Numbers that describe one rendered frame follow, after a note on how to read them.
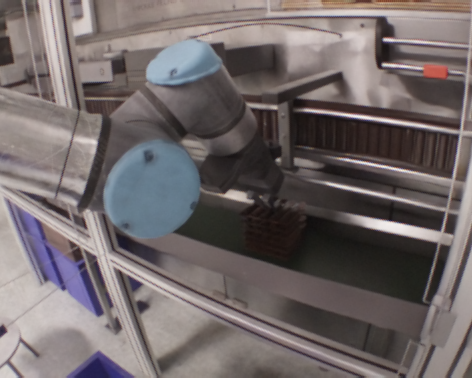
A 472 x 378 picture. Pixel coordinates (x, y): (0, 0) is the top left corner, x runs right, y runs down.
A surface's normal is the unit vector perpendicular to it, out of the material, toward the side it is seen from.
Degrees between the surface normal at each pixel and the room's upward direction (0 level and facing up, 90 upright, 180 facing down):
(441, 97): 90
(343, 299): 90
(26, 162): 94
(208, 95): 102
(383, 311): 90
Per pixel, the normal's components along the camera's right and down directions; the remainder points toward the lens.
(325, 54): -0.58, 0.39
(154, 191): 0.47, 0.39
